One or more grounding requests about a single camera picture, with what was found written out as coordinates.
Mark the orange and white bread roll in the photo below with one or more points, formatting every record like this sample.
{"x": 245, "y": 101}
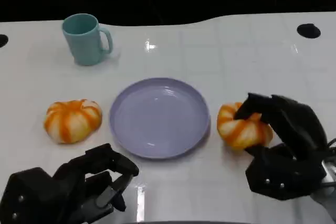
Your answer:
{"x": 71, "y": 124}
{"x": 241, "y": 132}

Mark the pale green mug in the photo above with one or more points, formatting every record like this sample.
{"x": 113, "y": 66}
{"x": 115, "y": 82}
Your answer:
{"x": 81, "y": 45}

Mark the lilac plate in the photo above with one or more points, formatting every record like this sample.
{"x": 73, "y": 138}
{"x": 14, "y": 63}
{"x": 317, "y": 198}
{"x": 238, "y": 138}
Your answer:
{"x": 160, "y": 119}

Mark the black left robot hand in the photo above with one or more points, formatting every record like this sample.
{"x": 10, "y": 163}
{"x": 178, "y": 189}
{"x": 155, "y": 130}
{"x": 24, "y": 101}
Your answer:
{"x": 52, "y": 195}

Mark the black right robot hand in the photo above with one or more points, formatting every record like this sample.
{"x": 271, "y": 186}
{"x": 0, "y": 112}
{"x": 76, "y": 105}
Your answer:
{"x": 294, "y": 161}

